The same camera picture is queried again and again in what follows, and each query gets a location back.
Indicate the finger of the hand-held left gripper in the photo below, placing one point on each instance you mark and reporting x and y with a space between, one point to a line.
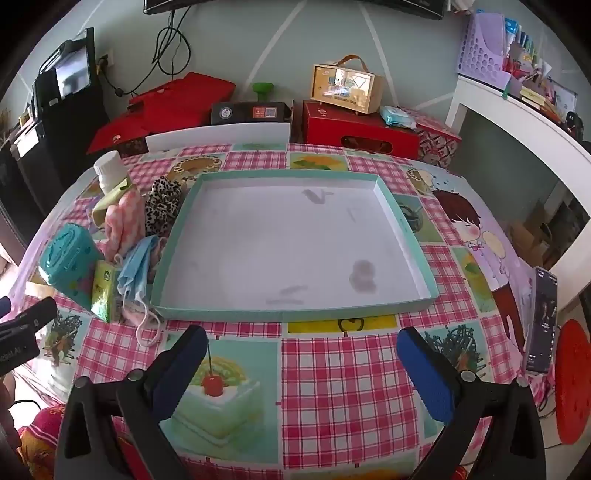
3 307
30 314

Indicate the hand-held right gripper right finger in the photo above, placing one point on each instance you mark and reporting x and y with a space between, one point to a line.
427 376

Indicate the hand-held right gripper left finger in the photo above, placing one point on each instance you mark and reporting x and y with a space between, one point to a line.
180 376

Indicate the green tissue packet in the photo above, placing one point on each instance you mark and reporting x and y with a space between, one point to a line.
105 290

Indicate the blue face mask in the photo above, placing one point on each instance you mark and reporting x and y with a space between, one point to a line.
136 272

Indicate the light green cloth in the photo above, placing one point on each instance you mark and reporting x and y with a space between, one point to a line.
104 208

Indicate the pink white knitted cloth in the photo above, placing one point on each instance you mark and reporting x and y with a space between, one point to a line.
127 217

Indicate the leopard print cloth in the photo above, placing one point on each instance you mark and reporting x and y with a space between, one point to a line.
161 203

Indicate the shallow teal cardboard tray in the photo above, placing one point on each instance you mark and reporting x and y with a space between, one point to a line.
286 240

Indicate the person's left forearm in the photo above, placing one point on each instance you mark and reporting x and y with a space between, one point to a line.
7 415

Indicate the pink checked printed tablecloth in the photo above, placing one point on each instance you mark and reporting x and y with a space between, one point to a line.
346 369

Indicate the red floral cloth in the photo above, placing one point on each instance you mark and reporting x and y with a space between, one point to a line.
39 441

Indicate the black smartphone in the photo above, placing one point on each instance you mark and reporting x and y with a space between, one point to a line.
541 318

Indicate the black cabinet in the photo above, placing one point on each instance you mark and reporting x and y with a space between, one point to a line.
32 170

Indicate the red round stool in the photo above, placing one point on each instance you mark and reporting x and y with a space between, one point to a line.
575 383

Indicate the white cap green bottle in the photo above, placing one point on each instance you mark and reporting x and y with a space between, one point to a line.
111 168

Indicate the cardboard boxes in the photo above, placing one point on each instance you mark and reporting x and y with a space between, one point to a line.
526 235

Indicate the yellow flowers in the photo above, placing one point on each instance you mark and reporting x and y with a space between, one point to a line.
5 121

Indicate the black appliance with screen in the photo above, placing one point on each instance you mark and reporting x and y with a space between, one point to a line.
74 110

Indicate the red white patterned box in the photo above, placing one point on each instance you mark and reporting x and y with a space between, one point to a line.
436 138

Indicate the white chair back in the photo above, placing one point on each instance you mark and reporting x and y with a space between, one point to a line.
217 134

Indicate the light blue wet wipes pack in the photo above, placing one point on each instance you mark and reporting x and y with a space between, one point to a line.
397 115

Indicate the red box with window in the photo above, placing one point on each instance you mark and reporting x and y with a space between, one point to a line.
341 122

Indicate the black flat box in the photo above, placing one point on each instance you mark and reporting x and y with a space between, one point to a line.
251 112

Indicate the white desk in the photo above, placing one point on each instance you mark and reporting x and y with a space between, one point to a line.
508 110

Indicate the green knob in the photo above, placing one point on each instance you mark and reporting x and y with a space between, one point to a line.
262 90

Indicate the row of books and stationery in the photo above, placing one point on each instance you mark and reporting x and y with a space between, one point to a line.
540 78

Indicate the purple file basket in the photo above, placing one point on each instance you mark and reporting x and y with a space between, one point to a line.
480 50

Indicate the white wall socket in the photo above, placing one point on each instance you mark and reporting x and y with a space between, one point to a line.
105 60

